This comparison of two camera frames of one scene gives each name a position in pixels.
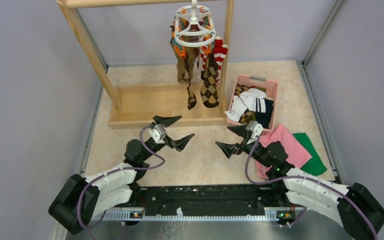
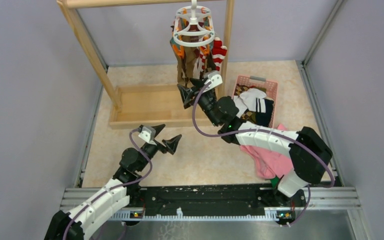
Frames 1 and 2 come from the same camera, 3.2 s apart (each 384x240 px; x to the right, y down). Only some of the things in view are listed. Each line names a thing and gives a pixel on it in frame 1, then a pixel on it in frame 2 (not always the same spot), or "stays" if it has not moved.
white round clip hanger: x=194 y=26 stays
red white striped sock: x=220 y=51 stays
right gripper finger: x=239 y=130 to x=199 y=83
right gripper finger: x=229 y=149 to x=187 y=95
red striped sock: x=203 y=59 stays
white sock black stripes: x=254 y=99 stays
